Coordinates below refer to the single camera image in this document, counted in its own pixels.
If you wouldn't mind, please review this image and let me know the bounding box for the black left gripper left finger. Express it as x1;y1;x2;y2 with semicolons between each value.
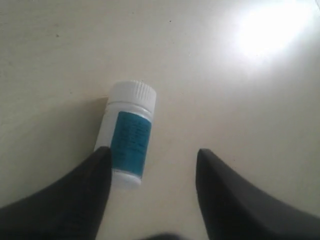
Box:
0;146;112;240

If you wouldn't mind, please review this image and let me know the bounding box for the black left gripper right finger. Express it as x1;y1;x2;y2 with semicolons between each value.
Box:
195;148;320;240

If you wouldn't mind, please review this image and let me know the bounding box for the white blue pill bottle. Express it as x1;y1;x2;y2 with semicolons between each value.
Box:
94;81;157;188

